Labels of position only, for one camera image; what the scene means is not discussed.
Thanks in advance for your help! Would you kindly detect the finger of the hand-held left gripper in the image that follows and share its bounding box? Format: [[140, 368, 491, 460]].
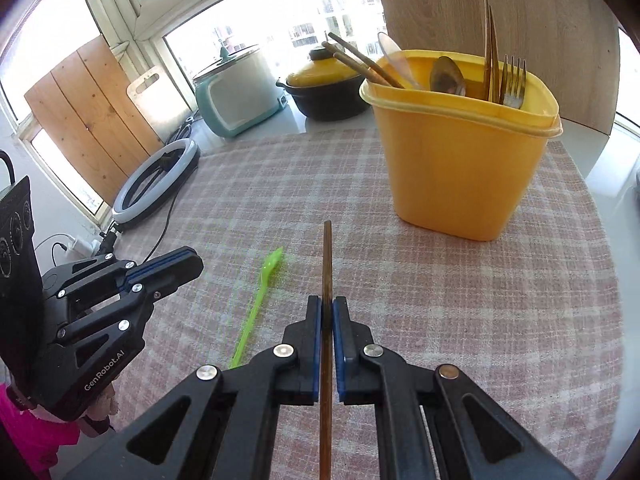
[[42, 246, 205, 311], [50, 277, 188, 356]]

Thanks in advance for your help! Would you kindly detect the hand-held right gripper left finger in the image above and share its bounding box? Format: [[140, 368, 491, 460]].
[[62, 295, 323, 480]]

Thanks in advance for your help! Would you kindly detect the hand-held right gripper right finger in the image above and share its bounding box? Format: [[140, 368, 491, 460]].
[[332, 296, 581, 480]]

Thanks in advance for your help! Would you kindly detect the green plastic spoon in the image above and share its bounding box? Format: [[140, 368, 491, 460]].
[[229, 246, 287, 370]]

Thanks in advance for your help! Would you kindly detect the brown wooden chopstick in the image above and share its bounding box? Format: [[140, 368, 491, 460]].
[[321, 41, 393, 87], [319, 220, 335, 480], [487, 5, 501, 104], [482, 0, 493, 102], [326, 31, 407, 90]]

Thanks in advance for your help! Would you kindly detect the yellow plastic utensil container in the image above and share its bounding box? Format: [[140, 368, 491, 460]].
[[359, 49, 563, 242]]

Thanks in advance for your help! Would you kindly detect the metal spoon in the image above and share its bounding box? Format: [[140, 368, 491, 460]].
[[430, 56, 467, 97]]

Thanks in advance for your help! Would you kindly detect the clear plastic spoon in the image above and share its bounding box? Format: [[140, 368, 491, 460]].
[[376, 31, 426, 91]]

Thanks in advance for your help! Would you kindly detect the metal fork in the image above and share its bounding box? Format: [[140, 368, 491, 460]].
[[500, 54, 527, 110]]

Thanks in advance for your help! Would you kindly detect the person's left hand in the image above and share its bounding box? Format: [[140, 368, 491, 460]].
[[80, 382, 119, 434]]

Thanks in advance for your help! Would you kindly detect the pink checked tablecloth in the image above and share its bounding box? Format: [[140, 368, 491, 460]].
[[112, 127, 626, 480]]

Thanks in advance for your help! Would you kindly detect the pink garment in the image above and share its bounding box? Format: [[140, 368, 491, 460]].
[[0, 382, 81, 480]]

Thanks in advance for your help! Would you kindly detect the white cutting board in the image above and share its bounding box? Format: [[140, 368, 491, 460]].
[[126, 63, 193, 143]]

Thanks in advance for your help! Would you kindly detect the brown wooden plank panel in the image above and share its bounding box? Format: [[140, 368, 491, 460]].
[[24, 35, 151, 203]]

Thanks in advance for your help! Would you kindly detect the teal and white cooker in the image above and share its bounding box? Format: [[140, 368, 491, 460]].
[[192, 45, 287, 138]]

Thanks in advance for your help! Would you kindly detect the black casserole pot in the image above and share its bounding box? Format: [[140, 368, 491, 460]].
[[276, 74, 373, 122]]

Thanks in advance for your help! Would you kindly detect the yellow pot lid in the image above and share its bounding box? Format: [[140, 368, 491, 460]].
[[286, 46, 366, 87]]

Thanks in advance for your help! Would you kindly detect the light wooden board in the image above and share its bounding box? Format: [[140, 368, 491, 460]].
[[370, 0, 621, 136]]

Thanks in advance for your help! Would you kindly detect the black ring light cable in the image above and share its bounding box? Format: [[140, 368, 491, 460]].
[[142, 187, 181, 266]]

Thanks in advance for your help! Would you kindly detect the white ring light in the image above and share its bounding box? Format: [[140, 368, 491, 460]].
[[111, 138, 202, 226]]

